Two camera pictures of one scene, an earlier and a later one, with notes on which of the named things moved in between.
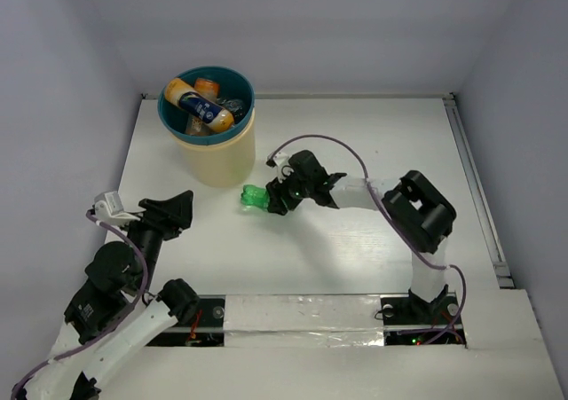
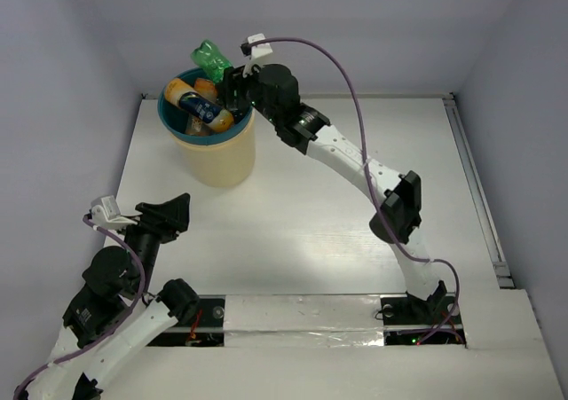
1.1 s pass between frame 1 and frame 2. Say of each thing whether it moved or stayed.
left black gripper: stayed
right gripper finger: moved
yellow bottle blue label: stayed
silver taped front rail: stayed
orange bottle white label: stayed
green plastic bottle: moved
